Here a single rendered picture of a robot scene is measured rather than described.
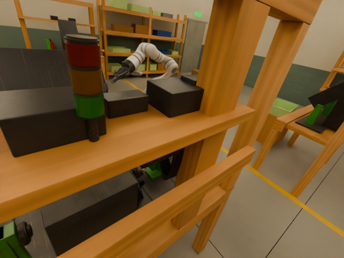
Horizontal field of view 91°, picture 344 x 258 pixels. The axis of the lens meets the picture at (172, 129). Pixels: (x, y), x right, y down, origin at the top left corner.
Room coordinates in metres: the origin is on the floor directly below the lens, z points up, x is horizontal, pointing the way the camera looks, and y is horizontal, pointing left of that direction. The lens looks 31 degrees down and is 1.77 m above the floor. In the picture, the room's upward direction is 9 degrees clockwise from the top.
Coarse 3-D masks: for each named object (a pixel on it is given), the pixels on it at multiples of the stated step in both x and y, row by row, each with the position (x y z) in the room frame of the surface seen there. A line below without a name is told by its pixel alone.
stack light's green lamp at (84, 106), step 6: (78, 96) 0.27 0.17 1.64; (102, 96) 0.29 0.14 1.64; (78, 102) 0.26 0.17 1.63; (84, 102) 0.26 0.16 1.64; (90, 102) 0.27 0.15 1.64; (96, 102) 0.27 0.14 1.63; (102, 102) 0.29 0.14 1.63; (78, 108) 0.26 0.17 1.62; (84, 108) 0.26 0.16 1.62; (90, 108) 0.27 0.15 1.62; (96, 108) 0.27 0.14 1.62; (102, 108) 0.29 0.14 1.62; (78, 114) 0.27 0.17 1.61; (84, 114) 0.26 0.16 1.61; (90, 114) 0.27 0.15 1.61; (96, 114) 0.27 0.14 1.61; (102, 114) 0.28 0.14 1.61
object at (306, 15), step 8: (256, 0) 0.54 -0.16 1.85; (264, 0) 0.55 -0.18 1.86; (272, 0) 0.58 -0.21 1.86; (280, 0) 0.62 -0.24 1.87; (288, 0) 0.65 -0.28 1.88; (296, 0) 0.69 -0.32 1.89; (304, 0) 0.73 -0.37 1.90; (312, 0) 0.79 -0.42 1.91; (320, 0) 0.84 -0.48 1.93; (272, 8) 0.61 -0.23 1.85; (280, 8) 0.63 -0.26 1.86; (288, 8) 0.67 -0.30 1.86; (296, 8) 0.71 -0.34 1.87; (304, 8) 0.76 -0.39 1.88; (312, 8) 0.81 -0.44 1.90; (272, 16) 0.79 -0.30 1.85; (280, 16) 0.75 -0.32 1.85; (288, 16) 0.72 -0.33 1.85; (296, 16) 0.73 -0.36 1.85; (304, 16) 0.78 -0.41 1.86; (312, 16) 0.84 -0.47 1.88
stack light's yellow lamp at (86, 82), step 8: (72, 72) 0.27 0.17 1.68; (80, 72) 0.26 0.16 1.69; (88, 72) 0.27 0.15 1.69; (96, 72) 0.28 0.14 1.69; (72, 80) 0.27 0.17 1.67; (80, 80) 0.26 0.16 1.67; (88, 80) 0.27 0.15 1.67; (96, 80) 0.28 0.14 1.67; (72, 88) 0.27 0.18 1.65; (80, 88) 0.26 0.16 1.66; (88, 88) 0.27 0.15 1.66; (96, 88) 0.28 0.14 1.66; (80, 96) 0.26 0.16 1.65; (88, 96) 0.27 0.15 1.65; (96, 96) 0.27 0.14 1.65
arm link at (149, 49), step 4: (144, 44) 1.13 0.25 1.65; (148, 44) 1.13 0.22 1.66; (152, 44) 1.14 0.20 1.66; (144, 48) 1.12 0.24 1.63; (148, 48) 1.10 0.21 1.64; (152, 48) 1.11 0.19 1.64; (156, 48) 1.17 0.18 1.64; (144, 52) 1.12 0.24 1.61; (148, 52) 1.11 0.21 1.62; (152, 52) 1.11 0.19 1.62; (156, 52) 1.17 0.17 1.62; (152, 56) 1.13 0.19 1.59; (156, 56) 1.18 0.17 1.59
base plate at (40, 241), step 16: (144, 176) 0.80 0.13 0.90; (160, 176) 0.82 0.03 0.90; (176, 176) 0.84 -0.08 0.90; (144, 192) 0.67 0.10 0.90; (160, 192) 0.69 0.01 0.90; (0, 224) 0.38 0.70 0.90; (16, 224) 0.39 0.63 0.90; (32, 224) 0.40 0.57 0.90; (32, 240) 0.34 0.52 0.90; (48, 240) 0.35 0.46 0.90; (32, 256) 0.29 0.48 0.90; (48, 256) 0.30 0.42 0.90
